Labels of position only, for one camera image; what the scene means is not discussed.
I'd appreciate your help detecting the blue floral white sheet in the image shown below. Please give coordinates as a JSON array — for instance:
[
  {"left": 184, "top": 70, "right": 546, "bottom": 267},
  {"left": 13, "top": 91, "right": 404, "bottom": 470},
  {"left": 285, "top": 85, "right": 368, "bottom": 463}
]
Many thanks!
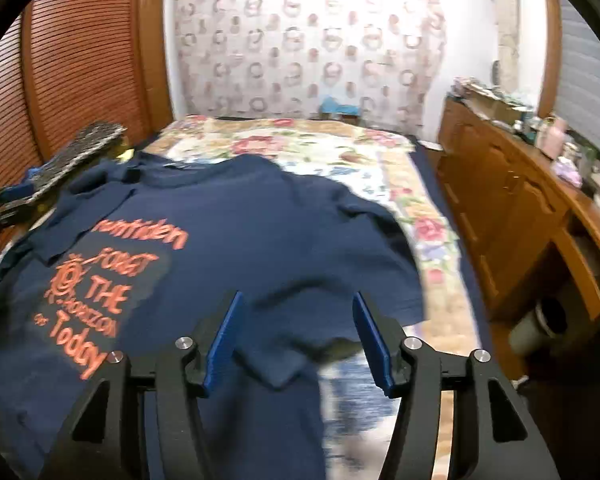
[{"left": 318, "top": 353, "right": 399, "bottom": 479}]

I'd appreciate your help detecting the pink thermos bottle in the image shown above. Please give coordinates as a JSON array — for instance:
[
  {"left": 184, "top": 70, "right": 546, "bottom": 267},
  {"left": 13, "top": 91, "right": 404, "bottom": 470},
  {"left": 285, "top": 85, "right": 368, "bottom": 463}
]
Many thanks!
[{"left": 539, "top": 116, "right": 567, "bottom": 160}]

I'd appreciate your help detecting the floral beige bedspread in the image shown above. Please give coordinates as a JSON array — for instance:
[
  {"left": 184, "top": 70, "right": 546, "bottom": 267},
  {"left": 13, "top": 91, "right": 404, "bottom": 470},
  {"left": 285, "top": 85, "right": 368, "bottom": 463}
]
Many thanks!
[{"left": 146, "top": 116, "right": 491, "bottom": 369}]

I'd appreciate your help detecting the circle-patterned sheer curtain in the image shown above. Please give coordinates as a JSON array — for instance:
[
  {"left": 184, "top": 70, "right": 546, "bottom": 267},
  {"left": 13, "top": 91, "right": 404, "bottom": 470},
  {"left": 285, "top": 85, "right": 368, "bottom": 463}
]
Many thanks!
[{"left": 174, "top": 0, "right": 445, "bottom": 134}]

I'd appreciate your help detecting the cardboard box with clutter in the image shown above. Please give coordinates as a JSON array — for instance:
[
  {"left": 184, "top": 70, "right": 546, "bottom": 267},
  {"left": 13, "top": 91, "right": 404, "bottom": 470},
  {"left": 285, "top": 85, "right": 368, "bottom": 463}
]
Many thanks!
[{"left": 453, "top": 77, "right": 533, "bottom": 126}]

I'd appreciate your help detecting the navy printed t-shirt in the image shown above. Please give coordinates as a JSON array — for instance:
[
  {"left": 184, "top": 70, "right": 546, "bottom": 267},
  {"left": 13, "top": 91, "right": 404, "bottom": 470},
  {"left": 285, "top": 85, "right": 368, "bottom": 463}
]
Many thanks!
[{"left": 0, "top": 155, "right": 424, "bottom": 479}]

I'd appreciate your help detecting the grey window blind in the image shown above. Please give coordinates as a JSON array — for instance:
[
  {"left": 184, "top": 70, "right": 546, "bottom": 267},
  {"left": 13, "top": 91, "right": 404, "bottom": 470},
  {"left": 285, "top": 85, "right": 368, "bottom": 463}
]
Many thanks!
[{"left": 555, "top": 0, "right": 600, "bottom": 151}]

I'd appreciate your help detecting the beige tied window curtain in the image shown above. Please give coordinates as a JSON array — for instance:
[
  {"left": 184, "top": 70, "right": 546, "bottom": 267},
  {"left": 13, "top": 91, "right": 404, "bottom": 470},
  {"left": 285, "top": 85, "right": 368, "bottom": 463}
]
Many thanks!
[{"left": 494, "top": 0, "right": 520, "bottom": 92}]

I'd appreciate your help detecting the purple tissue pack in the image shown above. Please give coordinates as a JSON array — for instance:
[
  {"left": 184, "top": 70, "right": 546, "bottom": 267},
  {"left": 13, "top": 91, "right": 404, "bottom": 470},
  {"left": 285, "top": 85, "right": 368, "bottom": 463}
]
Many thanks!
[{"left": 550, "top": 156, "right": 582, "bottom": 188}]

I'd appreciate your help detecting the blue item box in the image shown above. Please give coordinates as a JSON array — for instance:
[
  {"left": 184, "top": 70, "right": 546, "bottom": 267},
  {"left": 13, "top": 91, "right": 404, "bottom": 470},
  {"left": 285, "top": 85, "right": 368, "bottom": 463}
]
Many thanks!
[{"left": 318, "top": 96, "right": 360, "bottom": 122}]

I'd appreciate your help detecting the grey waste bin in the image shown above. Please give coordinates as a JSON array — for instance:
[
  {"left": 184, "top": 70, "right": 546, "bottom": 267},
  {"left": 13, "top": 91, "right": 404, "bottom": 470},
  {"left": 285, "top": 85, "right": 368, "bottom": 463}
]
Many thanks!
[{"left": 508, "top": 304, "right": 568, "bottom": 356}]

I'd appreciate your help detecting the louvered wooden wardrobe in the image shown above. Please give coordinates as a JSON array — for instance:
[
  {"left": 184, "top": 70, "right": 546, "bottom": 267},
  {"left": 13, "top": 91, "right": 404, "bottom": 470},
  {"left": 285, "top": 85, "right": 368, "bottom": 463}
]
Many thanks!
[{"left": 0, "top": 0, "right": 173, "bottom": 188}]

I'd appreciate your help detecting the wooden sideboard cabinet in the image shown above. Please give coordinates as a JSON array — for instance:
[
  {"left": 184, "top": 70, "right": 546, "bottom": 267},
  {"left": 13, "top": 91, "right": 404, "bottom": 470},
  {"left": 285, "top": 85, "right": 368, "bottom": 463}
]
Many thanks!
[{"left": 436, "top": 96, "right": 600, "bottom": 376}]

